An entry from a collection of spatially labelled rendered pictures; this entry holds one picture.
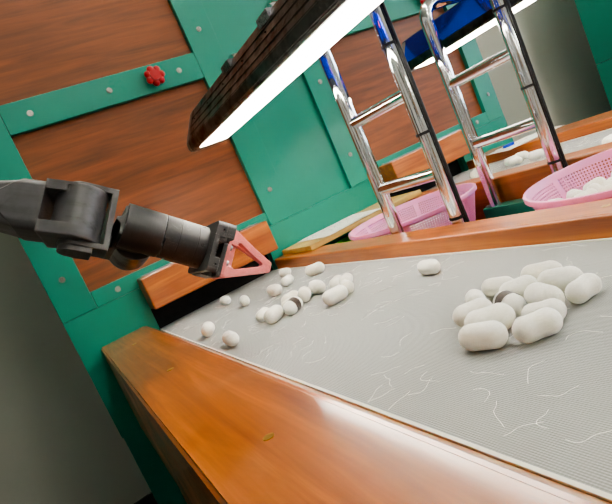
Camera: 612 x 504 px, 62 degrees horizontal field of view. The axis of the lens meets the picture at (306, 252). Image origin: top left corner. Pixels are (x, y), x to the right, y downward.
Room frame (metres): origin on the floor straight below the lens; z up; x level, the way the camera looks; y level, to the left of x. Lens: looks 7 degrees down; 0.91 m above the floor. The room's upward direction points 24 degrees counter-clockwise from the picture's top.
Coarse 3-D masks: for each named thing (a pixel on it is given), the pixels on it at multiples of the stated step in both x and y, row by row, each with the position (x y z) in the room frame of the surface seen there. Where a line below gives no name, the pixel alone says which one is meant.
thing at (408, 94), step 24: (384, 24) 0.71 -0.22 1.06; (384, 48) 0.72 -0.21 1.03; (336, 72) 0.85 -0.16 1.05; (408, 72) 0.71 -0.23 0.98; (336, 96) 0.85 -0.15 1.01; (408, 96) 0.72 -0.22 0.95; (360, 120) 0.83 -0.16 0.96; (360, 144) 0.85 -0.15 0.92; (432, 144) 0.71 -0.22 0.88; (432, 168) 0.72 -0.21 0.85; (384, 192) 0.84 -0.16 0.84; (456, 192) 0.71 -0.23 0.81; (384, 216) 0.86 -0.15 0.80; (456, 216) 0.72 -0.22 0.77
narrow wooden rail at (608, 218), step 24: (504, 216) 0.63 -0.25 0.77; (528, 216) 0.58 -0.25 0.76; (552, 216) 0.53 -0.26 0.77; (576, 216) 0.49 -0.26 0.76; (600, 216) 0.47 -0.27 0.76; (360, 240) 0.92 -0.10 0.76; (384, 240) 0.82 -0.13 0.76; (408, 240) 0.74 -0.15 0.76; (432, 240) 0.68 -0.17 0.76; (456, 240) 0.64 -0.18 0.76; (480, 240) 0.61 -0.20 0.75; (504, 240) 0.58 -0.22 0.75; (528, 240) 0.55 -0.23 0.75; (552, 240) 0.52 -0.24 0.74; (576, 240) 0.50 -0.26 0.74; (288, 264) 1.13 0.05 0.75
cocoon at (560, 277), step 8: (544, 272) 0.40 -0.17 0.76; (552, 272) 0.39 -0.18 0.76; (560, 272) 0.39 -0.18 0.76; (568, 272) 0.38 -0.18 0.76; (576, 272) 0.38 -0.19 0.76; (544, 280) 0.40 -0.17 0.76; (552, 280) 0.39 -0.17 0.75; (560, 280) 0.39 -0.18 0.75; (568, 280) 0.38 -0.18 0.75; (560, 288) 0.39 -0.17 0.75
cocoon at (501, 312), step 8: (496, 304) 0.37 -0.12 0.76; (504, 304) 0.37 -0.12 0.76; (472, 312) 0.38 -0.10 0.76; (480, 312) 0.37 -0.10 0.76; (488, 312) 0.37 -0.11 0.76; (496, 312) 0.37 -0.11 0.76; (504, 312) 0.37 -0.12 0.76; (512, 312) 0.37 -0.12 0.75; (464, 320) 0.38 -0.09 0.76; (472, 320) 0.37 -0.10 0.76; (480, 320) 0.37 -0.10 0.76; (488, 320) 0.37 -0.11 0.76; (496, 320) 0.37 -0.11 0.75; (504, 320) 0.36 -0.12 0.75; (512, 320) 0.37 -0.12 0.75
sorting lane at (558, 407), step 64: (448, 256) 0.65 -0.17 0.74; (512, 256) 0.54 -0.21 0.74; (576, 256) 0.46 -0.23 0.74; (192, 320) 1.01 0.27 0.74; (256, 320) 0.77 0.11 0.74; (320, 320) 0.62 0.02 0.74; (384, 320) 0.52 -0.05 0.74; (448, 320) 0.44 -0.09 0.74; (576, 320) 0.34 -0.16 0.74; (320, 384) 0.42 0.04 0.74; (384, 384) 0.37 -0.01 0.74; (448, 384) 0.33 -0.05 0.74; (512, 384) 0.30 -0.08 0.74; (576, 384) 0.27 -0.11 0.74; (512, 448) 0.24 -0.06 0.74; (576, 448) 0.22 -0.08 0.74
